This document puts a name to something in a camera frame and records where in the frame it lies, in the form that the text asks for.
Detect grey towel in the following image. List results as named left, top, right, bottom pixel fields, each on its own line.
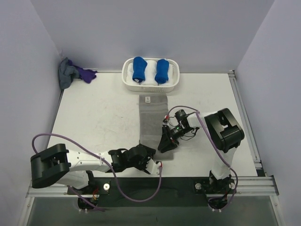
left=139, top=93, right=174, bottom=161

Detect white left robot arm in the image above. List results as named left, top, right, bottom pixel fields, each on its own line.
left=31, top=144, right=161, bottom=194

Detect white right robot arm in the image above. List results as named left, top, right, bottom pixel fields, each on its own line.
left=158, top=108, right=245, bottom=193

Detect white plastic basket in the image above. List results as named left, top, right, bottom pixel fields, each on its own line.
left=121, top=58, right=180, bottom=93

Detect right blue rolled towel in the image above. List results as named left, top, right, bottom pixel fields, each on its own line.
left=155, top=59, right=169, bottom=84

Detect blue rolled towel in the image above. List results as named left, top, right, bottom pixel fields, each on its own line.
left=132, top=56, right=147, bottom=83
left=155, top=59, right=169, bottom=84

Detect left blue rolled towel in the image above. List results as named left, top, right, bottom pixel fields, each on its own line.
left=132, top=56, right=147, bottom=83

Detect purple cloth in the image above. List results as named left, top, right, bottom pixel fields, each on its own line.
left=76, top=66, right=98, bottom=84

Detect blue grey cloth pile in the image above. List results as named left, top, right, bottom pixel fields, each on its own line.
left=58, top=57, right=80, bottom=89

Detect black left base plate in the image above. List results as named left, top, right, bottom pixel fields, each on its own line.
left=74, top=178, right=111, bottom=195

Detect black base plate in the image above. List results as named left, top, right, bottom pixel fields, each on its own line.
left=193, top=178, right=236, bottom=194
left=74, top=178, right=111, bottom=195

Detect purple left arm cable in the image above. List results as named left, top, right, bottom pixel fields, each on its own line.
left=32, top=133, right=164, bottom=212

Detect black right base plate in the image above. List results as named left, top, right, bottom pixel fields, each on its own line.
left=193, top=178, right=236, bottom=194

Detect aluminium right side rail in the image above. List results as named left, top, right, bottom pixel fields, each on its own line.
left=228, top=70, right=267, bottom=177

